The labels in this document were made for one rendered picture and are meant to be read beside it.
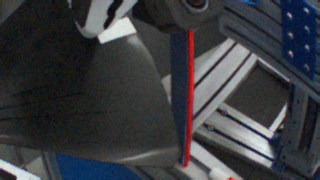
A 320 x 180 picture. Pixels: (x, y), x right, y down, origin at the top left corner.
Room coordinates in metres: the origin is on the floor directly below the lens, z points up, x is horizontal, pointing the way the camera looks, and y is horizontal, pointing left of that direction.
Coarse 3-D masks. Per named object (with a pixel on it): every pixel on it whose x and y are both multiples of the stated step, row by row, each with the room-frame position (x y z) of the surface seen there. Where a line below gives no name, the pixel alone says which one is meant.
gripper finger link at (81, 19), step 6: (72, 0) 0.52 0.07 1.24; (78, 0) 0.52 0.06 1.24; (84, 0) 0.51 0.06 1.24; (90, 0) 0.52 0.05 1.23; (72, 6) 0.53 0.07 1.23; (78, 6) 0.51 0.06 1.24; (84, 6) 0.52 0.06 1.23; (90, 6) 0.53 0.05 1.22; (78, 12) 0.52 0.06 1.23; (84, 12) 0.52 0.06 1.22; (78, 18) 0.52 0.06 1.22; (84, 18) 0.53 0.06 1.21; (78, 24) 0.54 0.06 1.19; (84, 24) 0.53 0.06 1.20
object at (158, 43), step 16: (0, 0) 1.28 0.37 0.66; (16, 0) 1.32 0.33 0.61; (0, 16) 1.28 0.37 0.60; (128, 16) 1.54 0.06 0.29; (144, 32) 1.57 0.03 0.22; (160, 32) 1.60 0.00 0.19; (208, 32) 1.69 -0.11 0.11; (160, 48) 1.60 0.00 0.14; (208, 48) 1.69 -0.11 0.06; (160, 64) 1.60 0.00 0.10; (0, 144) 1.24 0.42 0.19; (32, 160) 1.32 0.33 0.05
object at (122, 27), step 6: (126, 18) 0.59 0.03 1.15; (114, 24) 0.58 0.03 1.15; (120, 24) 0.58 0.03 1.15; (126, 24) 0.59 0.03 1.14; (108, 30) 0.58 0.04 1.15; (114, 30) 0.58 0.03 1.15; (120, 30) 0.58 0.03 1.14; (126, 30) 0.58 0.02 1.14; (132, 30) 0.58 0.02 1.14; (102, 36) 0.57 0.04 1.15; (108, 36) 0.57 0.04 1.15; (114, 36) 0.57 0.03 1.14; (120, 36) 0.57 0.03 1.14; (102, 42) 0.56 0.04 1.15
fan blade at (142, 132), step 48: (48, 0) 0.62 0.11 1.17; (0, 48) 0.55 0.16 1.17; (48, 48) 0.55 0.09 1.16; (96, 48) 0.56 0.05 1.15; (144, 48) 0.57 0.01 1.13; (0, 96) 0.49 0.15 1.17; (48, 96) 0.50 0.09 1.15; (96, 96) 0.52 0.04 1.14; (144, 96) 0.53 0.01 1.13; (48, 144) 0.46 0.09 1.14; (96, 144) 0.48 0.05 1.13; (144, 144) 0.49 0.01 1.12
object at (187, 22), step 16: (144, 0) 0.48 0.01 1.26; (160, 0) 0.47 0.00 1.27; (176, 0) 0.47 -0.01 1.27; (192, 0) 0.47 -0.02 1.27; (208, 0) 0.48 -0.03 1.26; (160, 16) 0.47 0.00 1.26; (176, 16) 0.46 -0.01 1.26; (192, 16) 0.47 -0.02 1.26; (208, 16) 0.47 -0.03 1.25; (176, 32) 0.47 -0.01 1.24
